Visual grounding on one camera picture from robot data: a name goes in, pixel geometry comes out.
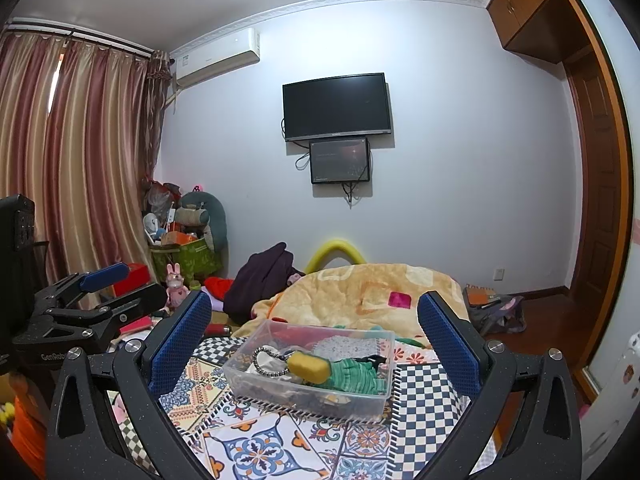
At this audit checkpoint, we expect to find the dark purple garment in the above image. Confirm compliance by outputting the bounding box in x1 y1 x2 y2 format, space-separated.
222 242 307 322

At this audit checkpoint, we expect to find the green bag of toys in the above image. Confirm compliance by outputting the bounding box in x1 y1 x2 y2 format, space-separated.
150 237 224 282

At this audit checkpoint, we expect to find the small black wall monitor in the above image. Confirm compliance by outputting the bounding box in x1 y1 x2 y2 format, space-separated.
309 137 371 185

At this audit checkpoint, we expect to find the clear plastic box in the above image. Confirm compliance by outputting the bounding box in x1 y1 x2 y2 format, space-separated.
222 317 399 424

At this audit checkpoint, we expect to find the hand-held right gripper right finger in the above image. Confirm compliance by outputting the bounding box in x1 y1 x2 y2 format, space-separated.
417 290 583 480

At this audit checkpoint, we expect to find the yellow fleece blanket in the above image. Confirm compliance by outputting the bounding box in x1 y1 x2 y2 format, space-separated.
232 261 472 347

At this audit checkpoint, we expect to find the red cloth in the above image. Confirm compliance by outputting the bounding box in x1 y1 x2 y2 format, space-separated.
204 276 237 299

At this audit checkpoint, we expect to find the grey green plush toy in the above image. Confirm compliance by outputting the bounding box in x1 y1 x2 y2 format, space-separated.
175 190 230 252

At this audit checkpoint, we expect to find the black lace pouch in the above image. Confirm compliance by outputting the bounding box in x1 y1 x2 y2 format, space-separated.
251 345 297 379

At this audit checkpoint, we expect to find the wooden overhead cabinet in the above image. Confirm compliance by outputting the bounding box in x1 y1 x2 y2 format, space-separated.
485 0 592 64

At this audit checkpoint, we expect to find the white sliding wardrobe door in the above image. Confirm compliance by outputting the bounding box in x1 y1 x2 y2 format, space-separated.
572 0 640 411

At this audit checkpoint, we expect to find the green cloth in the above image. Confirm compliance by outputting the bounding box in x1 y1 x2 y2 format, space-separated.
326 356 392 397

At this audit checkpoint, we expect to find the orange cloth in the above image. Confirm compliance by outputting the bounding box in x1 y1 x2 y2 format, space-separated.
11 394 47 477

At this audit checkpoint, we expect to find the white wall air conditioner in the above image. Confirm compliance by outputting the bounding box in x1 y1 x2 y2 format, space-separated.
170 27 262 89

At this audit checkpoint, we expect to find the grey patterned cloth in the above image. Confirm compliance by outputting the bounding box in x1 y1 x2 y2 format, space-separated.
312 335 382 362

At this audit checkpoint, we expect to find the striped brown curtain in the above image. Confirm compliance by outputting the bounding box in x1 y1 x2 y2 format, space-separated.
0 30 172 302

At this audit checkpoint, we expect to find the curtain rail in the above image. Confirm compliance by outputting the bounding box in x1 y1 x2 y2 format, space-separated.
5 18 157 57

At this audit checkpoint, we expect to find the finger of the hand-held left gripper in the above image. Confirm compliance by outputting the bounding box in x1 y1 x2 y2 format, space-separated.
12 283 169 344
33 261 130 314

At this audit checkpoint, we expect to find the white appliance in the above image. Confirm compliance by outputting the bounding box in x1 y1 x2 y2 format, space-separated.
591 329 640 462

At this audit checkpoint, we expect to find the red box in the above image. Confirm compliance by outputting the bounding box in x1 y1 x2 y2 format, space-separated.
112 262 152 297

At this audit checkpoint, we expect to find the yellow sponge pouch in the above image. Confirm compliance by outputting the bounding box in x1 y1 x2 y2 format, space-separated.
286 351 333 387

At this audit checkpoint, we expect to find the red fabric item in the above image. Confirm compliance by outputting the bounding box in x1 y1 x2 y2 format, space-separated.
276 327 327 347

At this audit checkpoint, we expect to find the yellow foam noodle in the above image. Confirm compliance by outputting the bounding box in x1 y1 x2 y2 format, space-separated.
304 239 367 274

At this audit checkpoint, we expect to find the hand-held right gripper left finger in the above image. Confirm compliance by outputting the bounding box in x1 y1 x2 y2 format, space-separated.
46 290 236 480

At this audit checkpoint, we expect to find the pink rabbit toy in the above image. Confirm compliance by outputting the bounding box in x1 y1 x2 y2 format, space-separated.
166 262 190 309

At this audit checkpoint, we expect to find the black wall television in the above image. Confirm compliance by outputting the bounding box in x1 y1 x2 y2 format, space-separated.
282 73 392 143

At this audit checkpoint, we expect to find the brown wooden door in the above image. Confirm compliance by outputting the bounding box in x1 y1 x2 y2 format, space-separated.
564 57 627 303

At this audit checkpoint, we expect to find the patterned bed sheet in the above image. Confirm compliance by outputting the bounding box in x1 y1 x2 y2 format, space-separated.
107 332 507 480

